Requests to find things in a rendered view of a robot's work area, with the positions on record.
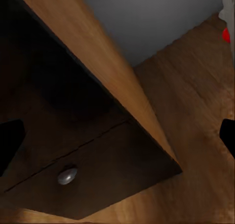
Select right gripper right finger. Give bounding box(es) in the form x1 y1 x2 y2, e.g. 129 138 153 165
219 119 235 158

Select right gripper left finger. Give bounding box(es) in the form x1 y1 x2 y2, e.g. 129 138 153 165
0 119 25 178

